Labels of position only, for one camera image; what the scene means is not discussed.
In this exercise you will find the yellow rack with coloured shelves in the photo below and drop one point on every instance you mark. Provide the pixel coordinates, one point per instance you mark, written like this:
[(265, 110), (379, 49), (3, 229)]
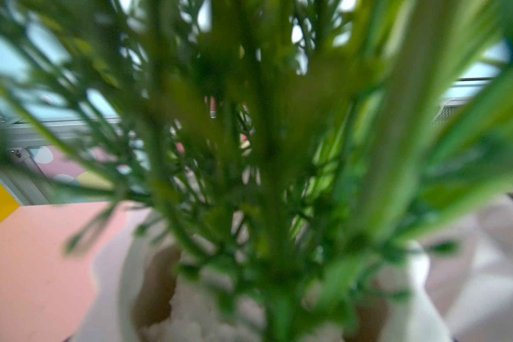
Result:
[(44, 295)]

